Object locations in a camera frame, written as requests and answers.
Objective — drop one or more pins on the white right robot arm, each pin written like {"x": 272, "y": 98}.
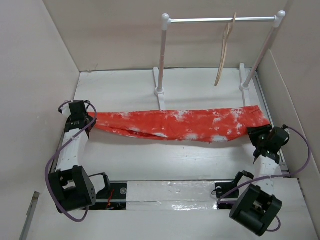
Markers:
{"x": 257, "y": 206}

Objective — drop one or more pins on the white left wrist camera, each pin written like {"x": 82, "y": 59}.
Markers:
{"x": 64, "y": 109}

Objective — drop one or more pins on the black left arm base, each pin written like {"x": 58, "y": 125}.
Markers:
{"x": 110, "y": 195}

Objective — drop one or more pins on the orange white tie-dye trousers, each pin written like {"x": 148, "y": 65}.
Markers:
{"x": 208, "y": 125}

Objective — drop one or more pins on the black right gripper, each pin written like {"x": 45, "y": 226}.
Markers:
{"x": 254, "y": 131}

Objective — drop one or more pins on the beige plastic hanger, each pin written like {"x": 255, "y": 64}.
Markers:
{"x": 226, "y": 34}

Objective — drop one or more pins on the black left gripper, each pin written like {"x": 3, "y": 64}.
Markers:
{"x": 90, "y": 118}

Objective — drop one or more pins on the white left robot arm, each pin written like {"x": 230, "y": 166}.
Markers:
{"x": 70, "y": 184}

